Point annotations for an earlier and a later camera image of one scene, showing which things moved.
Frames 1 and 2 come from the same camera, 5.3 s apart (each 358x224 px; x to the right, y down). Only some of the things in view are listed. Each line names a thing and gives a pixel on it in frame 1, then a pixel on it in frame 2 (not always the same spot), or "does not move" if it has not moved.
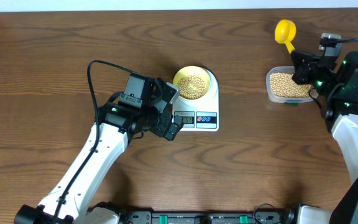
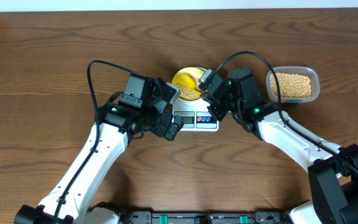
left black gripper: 160,129 does not move
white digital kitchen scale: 201,114 does not move
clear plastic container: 281,88 does not move
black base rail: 281,216 does not move
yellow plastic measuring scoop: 284,33 -> 186,79
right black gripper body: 322,79 -> 227,104
